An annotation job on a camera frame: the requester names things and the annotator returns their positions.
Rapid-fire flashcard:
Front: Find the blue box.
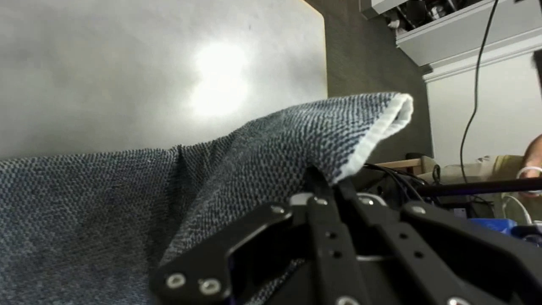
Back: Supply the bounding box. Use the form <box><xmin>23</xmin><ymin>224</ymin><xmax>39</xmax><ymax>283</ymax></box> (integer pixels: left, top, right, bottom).
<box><xmin>469</xmin><ymin>217</ymin><xmax>518</xmax><ymax>235</ymax></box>

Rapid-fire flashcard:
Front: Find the wooden board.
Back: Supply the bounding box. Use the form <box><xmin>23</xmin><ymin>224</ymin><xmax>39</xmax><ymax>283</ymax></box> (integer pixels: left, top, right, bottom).
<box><xmin>375</xmin><ymin>158</ymin><xmax>423</xmax><ymax>169</ymax></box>

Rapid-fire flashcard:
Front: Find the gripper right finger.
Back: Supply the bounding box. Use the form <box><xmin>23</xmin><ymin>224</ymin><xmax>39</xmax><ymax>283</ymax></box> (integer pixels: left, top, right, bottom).
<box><xmin>338</xmin><ymin>179</ymin><xmax>542</xmax><ymax>305</ymax></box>

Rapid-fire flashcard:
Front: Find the white shelf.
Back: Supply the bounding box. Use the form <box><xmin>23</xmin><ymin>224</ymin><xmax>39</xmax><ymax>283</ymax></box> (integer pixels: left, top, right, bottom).
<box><xmin>359</xmin><ymin>0</ymin><xmax>542</xmax><ymax>83</ymax></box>

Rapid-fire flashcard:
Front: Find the person's hand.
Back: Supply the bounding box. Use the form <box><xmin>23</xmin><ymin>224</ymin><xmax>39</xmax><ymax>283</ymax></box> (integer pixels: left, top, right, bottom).
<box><xmin>520</xmin><ymin>135</ymin><xmax>542</xmax><ymax>199</ymax></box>

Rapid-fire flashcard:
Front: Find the black cable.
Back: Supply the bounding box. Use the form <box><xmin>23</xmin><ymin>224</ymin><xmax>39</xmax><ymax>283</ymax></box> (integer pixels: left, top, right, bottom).
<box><xmin>459</xmin><ymin>0</ymin><xmax>499</xmax><ymax>183</ymax></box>

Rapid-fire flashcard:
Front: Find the white cable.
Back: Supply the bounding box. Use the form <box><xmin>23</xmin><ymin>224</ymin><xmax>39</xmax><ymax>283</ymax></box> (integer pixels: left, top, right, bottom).
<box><xmin>501</xmin><ymin>194</ymin><xmax>533</xmax><ymax>225</ymax></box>

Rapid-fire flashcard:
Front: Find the stand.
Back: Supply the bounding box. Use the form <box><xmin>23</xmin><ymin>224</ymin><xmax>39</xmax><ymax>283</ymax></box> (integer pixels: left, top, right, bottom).
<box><xmin>417</xmin><ymin>177</ymin><xmax>542</xmax><ymax>197</ymax></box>

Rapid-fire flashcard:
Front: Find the blue-grey woven towel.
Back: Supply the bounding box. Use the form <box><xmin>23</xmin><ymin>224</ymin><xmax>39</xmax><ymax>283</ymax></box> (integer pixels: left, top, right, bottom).
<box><xmin>0</xmin><ymin>92</ymin><xmax>414</xmax><ymax>305</ymax></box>

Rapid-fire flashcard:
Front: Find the hand controller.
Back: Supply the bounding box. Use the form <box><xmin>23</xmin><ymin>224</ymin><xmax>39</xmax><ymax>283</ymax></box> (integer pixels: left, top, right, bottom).
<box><xmin>515</xmin><ymin>166</ymin><xmax>542</xmax><ymax>197</ymax></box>

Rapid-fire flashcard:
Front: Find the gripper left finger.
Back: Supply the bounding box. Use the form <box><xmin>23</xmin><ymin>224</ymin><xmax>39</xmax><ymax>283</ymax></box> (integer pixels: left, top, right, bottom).
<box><xmin>149</xmin><ymin>166</ymin><xmax>365</xmax><ymax>305</ymax></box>

